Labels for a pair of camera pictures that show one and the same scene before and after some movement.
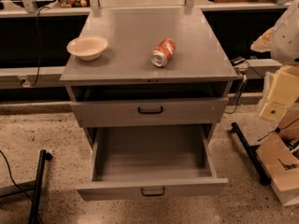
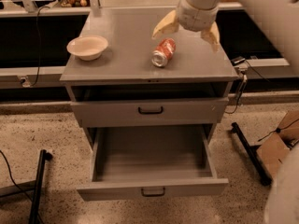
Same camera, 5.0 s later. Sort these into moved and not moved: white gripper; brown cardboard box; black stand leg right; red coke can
Moved: white gripper
Not moved: black stand leg right; brown cardboard box; red coke can
